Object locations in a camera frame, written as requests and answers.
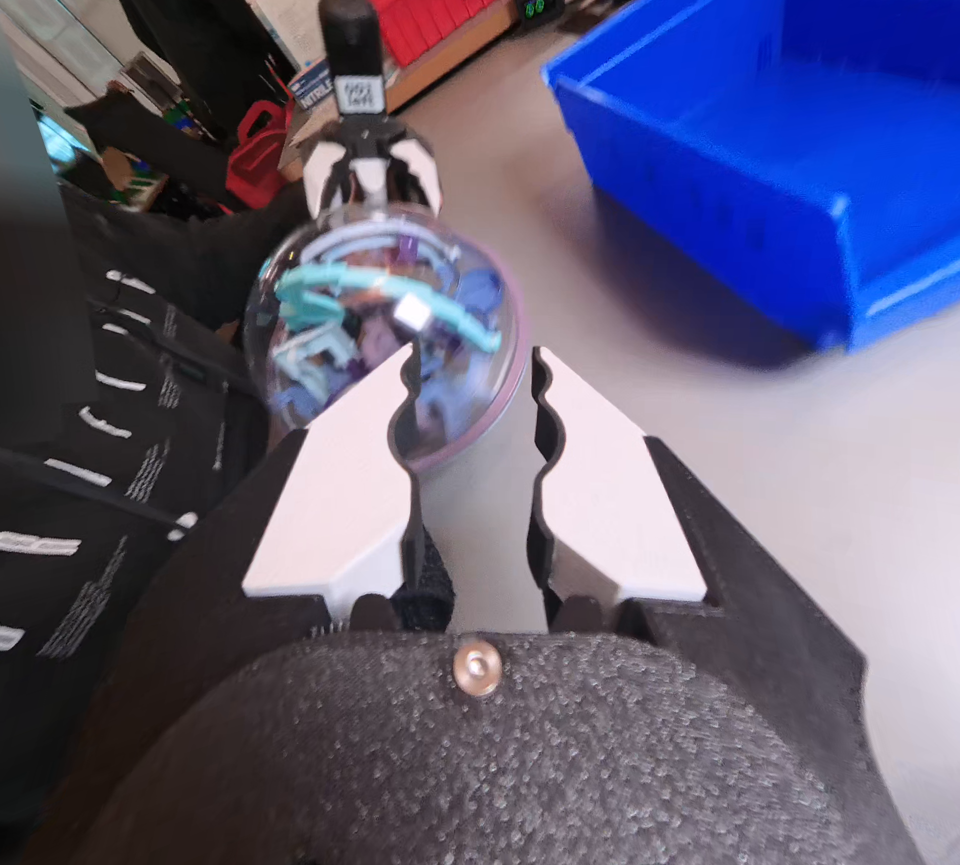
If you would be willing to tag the person in black jacket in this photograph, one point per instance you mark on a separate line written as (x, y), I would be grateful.
(105, 505)

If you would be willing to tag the black digital timer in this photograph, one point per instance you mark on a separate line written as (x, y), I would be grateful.
(540, 1)

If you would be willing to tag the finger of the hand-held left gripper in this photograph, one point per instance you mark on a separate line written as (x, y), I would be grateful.
(320, 183)
(417, 175)

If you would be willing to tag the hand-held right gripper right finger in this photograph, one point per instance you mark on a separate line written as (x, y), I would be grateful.
(608, 505)

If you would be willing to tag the clear maze ball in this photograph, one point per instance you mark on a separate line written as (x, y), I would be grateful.
(375, 325)

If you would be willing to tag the blue plastic bin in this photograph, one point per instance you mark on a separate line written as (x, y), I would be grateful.
(780, 115)

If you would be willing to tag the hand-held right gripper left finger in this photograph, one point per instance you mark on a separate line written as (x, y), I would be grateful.
(338, 505)

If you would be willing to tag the red container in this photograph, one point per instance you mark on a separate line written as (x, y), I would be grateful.
(263, 153)

